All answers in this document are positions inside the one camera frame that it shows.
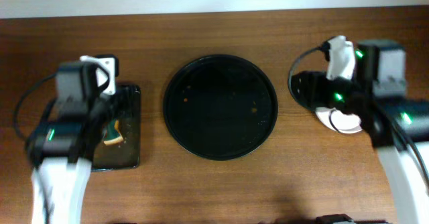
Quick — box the round black serving tray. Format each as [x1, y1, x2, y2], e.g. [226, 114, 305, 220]
[163, 54, 278, 161]

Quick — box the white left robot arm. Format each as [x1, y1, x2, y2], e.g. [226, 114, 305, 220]
[26, 54, 132, 223]

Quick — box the white plate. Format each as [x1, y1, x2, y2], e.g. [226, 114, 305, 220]
[315, 107, 363, 134]

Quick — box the black rectangular water tray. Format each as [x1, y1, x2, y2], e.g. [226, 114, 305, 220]
[92, 85, 141, 172]

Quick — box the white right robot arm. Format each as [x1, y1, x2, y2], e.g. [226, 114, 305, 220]
[288, 36, 428, 223]

